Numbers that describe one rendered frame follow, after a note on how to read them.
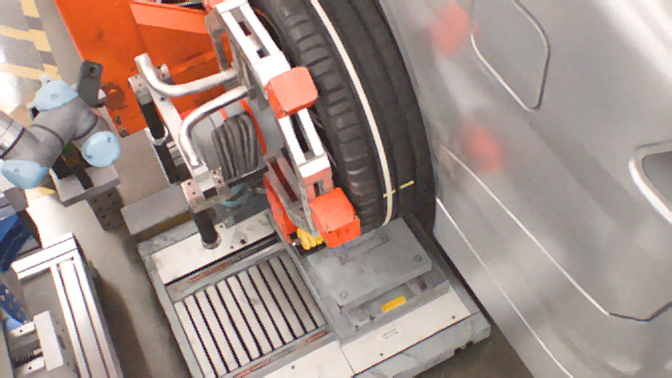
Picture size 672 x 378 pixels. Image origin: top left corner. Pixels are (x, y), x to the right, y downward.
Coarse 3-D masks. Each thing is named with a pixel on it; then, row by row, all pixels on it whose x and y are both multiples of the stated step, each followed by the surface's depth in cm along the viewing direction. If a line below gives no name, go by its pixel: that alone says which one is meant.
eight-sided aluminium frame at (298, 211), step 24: (240, 0) 166; (216, 24) 175; (216, 48) 191; (240, 48) 160; (264, 48) 160; (264, 72) 154; (264, 96) 158; (288, 120) 156; (288, 144) 157; (312, 144) 158; (288, 168) 203; (312, 168) 158; (312, 192) 163; (288, 216) 198
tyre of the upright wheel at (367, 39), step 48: (288, 0) 156; (336, 0) 156; (336, 48) 152; (384, 48) 154; (336, 96) 152; (384, 96) 154; (336, 144) 156; (384, 144) 157; (384, 192) 164; (432, 192) 175
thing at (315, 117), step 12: (264, 12) 167; (264, 24) 180; (276, 36) 181; (288, 48) 160; (288, 60) 174; (312, 108) 175; (312, 120) 177; (300, 132) 199; (324, 132) 179; (300, 144) 206; (324, 144) 177; (336, 168) 185; (336, 180) 185
